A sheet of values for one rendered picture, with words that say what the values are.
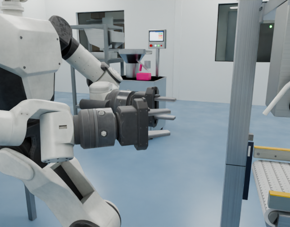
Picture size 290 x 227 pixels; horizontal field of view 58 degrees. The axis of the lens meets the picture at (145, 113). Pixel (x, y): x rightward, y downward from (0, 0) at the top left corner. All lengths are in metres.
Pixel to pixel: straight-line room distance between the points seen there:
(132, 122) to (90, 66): 0.54
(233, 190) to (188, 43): 5.07
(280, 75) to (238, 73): 0.32
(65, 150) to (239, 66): 0.54
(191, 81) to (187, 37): 0.93
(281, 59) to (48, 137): 0.46
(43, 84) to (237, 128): 0.61
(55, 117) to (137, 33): 5.67
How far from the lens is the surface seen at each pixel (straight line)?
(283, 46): 0.52
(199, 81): 5.85
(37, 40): 0.84
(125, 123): 0.58
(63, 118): 0.57
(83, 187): 0.96
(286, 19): 0.52
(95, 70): 1.09
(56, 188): 0.88
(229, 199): 0.96
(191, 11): 5.89
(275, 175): 0.80
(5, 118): 0.53
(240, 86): 0.84
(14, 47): 0.78
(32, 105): 0.55
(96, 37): 4.42
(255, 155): 0.88
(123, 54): 3.50
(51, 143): 0.56
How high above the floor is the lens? 1.16
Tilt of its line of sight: 14 degrees down
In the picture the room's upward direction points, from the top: straight up
